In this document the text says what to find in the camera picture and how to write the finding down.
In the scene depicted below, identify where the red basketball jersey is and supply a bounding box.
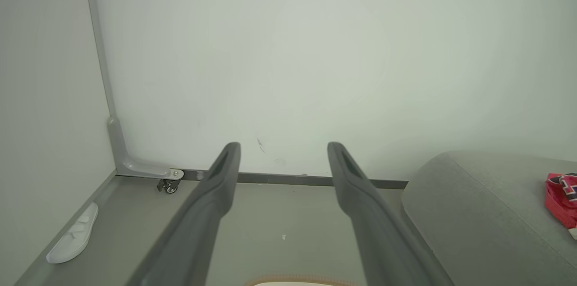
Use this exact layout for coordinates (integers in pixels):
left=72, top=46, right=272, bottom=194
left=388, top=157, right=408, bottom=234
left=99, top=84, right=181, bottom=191
left=545, top=173, right=577, bottom=239

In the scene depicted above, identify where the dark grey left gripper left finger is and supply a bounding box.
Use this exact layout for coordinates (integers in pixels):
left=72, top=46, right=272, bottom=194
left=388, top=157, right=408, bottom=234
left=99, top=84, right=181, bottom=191
left=126, top=142, right=242, bottom=286

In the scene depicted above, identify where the black baseboard strip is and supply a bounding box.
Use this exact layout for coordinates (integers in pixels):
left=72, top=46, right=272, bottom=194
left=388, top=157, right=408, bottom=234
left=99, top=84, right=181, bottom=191
left=183, top=169, right=408, bottom=189

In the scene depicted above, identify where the white slipper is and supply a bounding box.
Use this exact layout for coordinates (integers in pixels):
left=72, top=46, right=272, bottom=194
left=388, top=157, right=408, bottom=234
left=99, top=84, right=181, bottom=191
left=46, top=202, right=99, bottom=264

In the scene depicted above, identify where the cream perforated laundry basket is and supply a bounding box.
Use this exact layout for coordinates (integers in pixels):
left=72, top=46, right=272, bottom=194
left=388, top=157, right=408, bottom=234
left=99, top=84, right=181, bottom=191
left=243, top=275, right=361, bottom=286

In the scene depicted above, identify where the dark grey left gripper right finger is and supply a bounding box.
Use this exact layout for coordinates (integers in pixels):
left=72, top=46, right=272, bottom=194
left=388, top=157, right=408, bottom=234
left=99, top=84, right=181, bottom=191
left=327, top=142, right=456, bottom=286

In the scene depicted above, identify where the small black caster wheel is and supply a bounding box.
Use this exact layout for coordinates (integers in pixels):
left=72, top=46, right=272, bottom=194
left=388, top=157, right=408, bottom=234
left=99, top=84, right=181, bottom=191
left=157, top=179, right=179, bottom=195

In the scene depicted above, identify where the grey partition post foot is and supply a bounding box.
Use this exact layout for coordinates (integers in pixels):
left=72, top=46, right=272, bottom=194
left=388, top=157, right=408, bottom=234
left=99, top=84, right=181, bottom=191
left=83, top=0, right=184, bottom=181

